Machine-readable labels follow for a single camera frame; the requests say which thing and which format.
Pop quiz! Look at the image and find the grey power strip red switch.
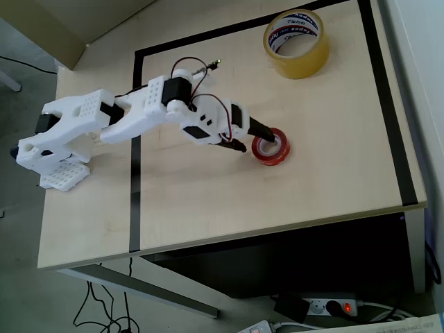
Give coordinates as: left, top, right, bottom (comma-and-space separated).
300, 293, 365, 318

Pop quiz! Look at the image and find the white power cable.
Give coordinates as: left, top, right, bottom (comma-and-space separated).
356, 300, 417, 324

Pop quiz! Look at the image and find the black power adapter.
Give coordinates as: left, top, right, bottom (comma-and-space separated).
273, 294, 312, 324

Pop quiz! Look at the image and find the small camera board green LED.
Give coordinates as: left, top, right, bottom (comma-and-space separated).
192, 58, 223, 76

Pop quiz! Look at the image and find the red tape roll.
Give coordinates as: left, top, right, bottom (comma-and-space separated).
250, 127, 292, 167

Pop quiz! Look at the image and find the thin black floor cable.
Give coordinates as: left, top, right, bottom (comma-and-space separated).
123, 255, 142, 333
72, 280, 123, 333

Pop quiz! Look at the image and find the red black servo cable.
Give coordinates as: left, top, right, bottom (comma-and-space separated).
171, 56, 210, 102
194, 92, 234, 144

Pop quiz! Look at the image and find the white power strip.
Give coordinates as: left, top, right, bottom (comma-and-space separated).
237, 319, 279, 333

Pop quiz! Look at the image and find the grey metal desk leg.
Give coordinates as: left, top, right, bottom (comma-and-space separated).
57, 264, 220, 319
403, 207, 427, 295

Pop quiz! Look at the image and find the white furniture foot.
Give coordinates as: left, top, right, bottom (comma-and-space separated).
0, 68, 23, 93

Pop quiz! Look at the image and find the black round plug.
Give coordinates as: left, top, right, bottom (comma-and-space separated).
325, 300, 345, 318

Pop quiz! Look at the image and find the black looped cable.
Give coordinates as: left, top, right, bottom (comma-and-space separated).
425, 241, 444, 286

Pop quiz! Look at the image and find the printed paper sheet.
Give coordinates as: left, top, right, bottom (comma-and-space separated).
300, 311, 444, 333

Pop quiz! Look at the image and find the large yellow tape roll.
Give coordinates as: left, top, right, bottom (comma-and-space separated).
262, 8, 331, 80

